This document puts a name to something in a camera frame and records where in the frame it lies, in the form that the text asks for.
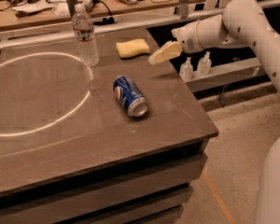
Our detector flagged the grey drawer cabinet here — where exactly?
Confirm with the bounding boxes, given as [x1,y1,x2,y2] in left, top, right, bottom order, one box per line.
[0,137,208,224]

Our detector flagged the right hand sanitizer bottle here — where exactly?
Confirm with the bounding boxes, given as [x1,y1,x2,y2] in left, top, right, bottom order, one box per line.
[197,51,212,75]

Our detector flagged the left hand sanitizer bottle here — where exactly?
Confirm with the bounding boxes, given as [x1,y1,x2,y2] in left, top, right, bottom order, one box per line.
[179,57,193,82]

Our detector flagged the grey metal shelf rail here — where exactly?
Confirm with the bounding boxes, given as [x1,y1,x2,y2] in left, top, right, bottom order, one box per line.
[187,58,266,92]

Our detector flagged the hand sanitizer bottle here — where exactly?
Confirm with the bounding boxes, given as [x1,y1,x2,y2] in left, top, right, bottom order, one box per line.
[179,57,193,82]
[197,51,212,75]

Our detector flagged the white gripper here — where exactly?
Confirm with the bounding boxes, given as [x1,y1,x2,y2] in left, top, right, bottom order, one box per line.
[148,21,200,65]

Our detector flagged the clear plastic water bottle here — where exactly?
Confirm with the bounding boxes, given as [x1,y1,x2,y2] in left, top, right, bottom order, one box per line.
[72,3,99,67]

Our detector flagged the black scissors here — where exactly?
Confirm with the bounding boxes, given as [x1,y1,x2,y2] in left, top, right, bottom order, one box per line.
[15,8,50,18]

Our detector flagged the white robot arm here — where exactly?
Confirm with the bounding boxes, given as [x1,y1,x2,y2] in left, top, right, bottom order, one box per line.
[148,0,280,224]

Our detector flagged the yellow sponge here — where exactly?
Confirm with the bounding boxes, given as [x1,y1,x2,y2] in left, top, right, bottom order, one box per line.
[116,38,150,59]

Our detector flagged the blue pepsi can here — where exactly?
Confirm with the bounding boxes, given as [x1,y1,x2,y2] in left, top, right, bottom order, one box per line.
[113,76,148,118]

